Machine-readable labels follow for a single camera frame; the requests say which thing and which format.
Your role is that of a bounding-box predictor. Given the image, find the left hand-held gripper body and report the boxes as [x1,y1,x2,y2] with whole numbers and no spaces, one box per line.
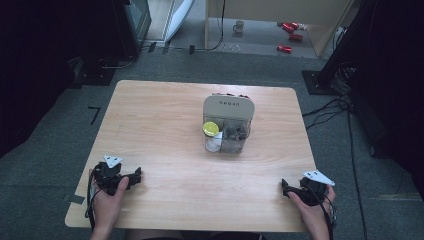
[91,153,137,197]

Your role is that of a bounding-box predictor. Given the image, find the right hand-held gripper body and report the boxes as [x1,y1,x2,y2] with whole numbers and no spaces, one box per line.
[287,169,336,207]

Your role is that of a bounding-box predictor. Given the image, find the person's right hand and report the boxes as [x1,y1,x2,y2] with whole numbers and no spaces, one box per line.
[287,185,337,234]

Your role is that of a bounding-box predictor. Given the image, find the person's left hand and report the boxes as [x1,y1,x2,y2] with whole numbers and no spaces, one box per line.
[91,175,130,232]

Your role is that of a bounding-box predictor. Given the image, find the grey tape strip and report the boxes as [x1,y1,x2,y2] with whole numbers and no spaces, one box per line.
[61,193,86,206]

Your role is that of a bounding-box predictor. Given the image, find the dark items in organizer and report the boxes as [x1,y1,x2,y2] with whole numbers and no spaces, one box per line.
[221,119,252,154]

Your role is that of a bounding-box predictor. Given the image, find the clear organizer box beige lid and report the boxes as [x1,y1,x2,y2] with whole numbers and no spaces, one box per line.
[202,92,256,155]

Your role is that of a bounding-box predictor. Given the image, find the black stand base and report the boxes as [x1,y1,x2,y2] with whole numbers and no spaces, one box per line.
[301,69,336,96]

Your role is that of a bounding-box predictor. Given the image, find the dark cabinet with glass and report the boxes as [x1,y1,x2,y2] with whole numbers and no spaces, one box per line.
[111,0,153,59]

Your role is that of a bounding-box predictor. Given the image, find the grey mug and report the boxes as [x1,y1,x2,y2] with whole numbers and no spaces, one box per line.
[232,20,246,35]

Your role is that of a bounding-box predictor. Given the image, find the right hand-held gripper black cable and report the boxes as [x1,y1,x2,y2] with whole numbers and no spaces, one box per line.
[309,185,338,240]

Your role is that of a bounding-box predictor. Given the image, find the hand-held gripper black cable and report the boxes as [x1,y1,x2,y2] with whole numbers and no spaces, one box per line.
[84,168,98,232]
[309,185,338,240]

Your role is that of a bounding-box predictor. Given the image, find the left hand-held gripper black cable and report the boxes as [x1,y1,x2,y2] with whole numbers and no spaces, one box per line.
[84,168,98,232]

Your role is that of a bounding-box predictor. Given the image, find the black floor cables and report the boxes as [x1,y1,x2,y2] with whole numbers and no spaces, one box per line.
[301,59,369,240]

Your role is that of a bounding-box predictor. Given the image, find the black hanging cable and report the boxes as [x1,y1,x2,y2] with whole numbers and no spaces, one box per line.
[194,0,226,53]

